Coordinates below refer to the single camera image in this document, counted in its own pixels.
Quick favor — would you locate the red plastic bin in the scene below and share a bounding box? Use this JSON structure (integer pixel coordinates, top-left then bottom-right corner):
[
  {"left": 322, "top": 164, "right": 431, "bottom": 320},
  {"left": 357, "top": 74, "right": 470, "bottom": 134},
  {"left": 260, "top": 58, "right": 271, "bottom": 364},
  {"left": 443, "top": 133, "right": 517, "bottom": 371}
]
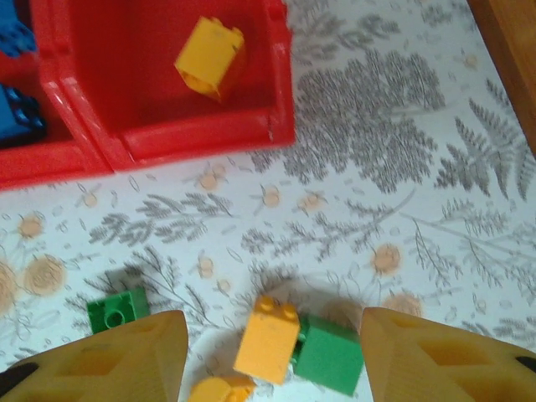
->
[
  {"left": 31, "top": 0, "right": 296, "bottom": 173},
  {"left": 0, "top": 0, "right": 114, "bottom": 189}
]

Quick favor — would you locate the yellow lego brick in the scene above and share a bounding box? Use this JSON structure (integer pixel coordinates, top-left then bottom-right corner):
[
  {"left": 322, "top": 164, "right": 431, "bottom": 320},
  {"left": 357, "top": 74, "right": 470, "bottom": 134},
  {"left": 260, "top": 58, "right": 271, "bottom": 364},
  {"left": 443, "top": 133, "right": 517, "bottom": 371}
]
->
[
  {"left": 173, "top": 15, "right": 246, "bottom": 104},
  {"left": 187, "top": 375, "right": 256, "bottom": 402},
  {"left": 233, "top": 295, "right": 302, "bottom": 385}
]

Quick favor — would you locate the brown wooden board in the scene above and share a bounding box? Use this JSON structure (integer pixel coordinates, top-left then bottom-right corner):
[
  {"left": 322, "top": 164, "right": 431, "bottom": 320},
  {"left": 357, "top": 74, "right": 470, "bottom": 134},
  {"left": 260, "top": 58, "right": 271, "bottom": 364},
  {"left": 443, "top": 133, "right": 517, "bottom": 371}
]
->
[{"left": 466, "top": 0, "right": 536, "bottom": 154}]

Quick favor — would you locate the floral tablecloth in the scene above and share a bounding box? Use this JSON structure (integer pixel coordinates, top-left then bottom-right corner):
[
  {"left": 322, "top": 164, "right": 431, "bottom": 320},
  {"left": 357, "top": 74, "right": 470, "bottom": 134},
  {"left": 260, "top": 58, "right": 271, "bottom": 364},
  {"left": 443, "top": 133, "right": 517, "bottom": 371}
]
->
[{"left": 0, "top": 0, "right": 536, "bottom": 402}]

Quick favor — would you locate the square green lego brick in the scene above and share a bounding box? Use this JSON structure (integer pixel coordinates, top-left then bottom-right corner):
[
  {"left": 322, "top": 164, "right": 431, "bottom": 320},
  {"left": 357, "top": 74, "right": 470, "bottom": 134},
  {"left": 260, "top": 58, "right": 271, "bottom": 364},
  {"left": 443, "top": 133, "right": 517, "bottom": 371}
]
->
[{"left": 292, "top": 314, "right": 364, "bottom": 397}]

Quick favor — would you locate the long green lego brick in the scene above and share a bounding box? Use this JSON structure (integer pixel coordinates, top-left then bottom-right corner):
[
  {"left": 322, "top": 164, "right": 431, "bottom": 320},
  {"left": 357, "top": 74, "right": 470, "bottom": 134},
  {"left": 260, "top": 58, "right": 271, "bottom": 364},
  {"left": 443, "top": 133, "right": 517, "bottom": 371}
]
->
[{"left": 86, "top": 287, "right": 150, "bottom": 336}]

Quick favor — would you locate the blue lego brick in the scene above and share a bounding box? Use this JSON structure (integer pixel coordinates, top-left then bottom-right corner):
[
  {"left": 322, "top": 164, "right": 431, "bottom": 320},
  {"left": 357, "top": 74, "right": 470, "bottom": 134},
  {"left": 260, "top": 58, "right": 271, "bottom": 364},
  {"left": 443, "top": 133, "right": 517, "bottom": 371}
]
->
[
  {"left": 0, "top": 83, "right": 48, "bottom": 148},
  {"left": 0, "top": 0, "right": 38, "bottom": 58}
]

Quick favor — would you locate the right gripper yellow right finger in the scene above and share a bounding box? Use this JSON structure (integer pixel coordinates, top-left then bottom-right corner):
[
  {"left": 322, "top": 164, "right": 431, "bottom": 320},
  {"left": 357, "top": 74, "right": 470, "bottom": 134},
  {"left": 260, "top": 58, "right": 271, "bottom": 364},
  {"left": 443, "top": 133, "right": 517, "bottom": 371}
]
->
[{"left": 360, "top": 308, "right": 536, "bottom": 402}]

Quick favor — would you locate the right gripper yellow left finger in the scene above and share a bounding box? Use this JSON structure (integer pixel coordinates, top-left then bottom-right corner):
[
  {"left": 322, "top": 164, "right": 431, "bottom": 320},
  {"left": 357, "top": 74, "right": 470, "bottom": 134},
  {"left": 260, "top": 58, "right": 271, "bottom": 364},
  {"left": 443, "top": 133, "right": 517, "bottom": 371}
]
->
[{"left": 0, "top": 310, "right": 188, "bottom": 402}]

